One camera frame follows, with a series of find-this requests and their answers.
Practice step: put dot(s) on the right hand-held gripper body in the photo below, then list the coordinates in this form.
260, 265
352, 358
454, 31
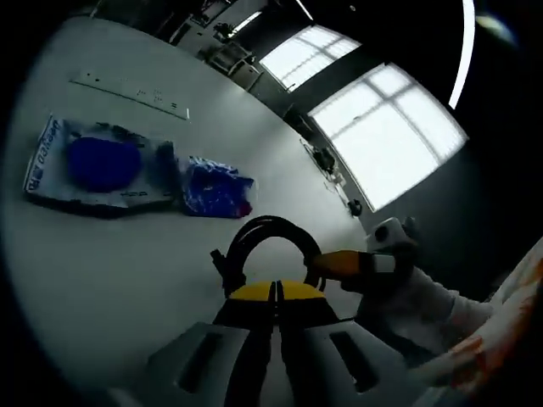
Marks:
394, 235

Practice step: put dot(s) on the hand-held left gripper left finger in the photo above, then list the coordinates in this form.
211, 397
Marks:
250, 322

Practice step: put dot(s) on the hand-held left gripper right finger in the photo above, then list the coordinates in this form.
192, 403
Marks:
305, 322

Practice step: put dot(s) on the blue plastic packet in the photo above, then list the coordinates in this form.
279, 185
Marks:
216, 188

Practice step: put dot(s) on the blue disc plastic package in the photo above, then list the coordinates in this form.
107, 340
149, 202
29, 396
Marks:
102, 165

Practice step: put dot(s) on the large window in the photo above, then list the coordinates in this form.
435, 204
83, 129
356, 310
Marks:
390, 135
305, 55

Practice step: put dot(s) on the orange printed shirt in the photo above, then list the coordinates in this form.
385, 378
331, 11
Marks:
509, 322

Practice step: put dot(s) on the ceiling light strip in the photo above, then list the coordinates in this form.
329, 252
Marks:
463, 51

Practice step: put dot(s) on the white table socket panel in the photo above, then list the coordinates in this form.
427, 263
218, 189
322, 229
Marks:
127, 95

